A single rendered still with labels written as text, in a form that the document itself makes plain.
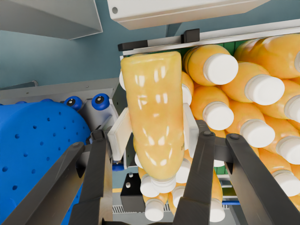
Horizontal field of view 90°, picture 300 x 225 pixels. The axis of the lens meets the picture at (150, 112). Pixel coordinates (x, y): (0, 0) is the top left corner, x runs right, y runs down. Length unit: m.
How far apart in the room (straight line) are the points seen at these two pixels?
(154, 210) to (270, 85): 0.30
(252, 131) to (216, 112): 0.06
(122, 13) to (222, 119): 0.20
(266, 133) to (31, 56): 1.71
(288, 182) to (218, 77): 0.22
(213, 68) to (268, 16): 1.30
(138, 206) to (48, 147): 0.31
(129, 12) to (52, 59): 1.44
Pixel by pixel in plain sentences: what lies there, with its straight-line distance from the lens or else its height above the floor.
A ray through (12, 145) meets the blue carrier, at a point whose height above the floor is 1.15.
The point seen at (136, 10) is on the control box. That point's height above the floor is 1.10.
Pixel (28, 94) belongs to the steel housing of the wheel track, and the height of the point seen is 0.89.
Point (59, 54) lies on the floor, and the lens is 1.58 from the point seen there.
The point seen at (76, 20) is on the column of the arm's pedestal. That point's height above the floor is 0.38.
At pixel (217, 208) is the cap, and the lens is 0.37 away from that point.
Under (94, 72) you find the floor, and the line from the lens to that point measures 1.45.
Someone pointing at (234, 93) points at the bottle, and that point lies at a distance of 0.29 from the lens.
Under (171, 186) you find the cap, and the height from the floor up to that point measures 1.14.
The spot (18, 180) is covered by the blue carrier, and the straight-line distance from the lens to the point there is 0.30.
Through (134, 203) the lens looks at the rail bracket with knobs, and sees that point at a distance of 0.51.
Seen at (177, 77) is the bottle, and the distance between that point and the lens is 0.16.
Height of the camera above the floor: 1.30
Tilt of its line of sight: 68 degrees down
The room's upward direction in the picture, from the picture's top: 166 degrees counter-clockwise
